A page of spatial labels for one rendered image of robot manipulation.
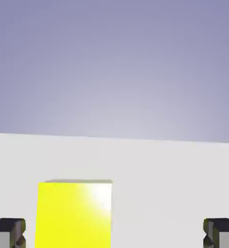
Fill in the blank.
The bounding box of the large yellow box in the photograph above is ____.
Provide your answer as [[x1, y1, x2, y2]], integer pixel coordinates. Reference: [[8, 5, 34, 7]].
[[34, 179, 114, 248]]

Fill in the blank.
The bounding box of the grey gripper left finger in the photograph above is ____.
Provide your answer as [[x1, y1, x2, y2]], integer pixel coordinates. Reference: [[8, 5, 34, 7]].
[[0, 217, 27, 248]]

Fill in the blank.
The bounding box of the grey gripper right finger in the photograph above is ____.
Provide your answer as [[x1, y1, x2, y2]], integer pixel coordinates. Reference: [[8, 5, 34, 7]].
[[203, 217, 229, 248]]

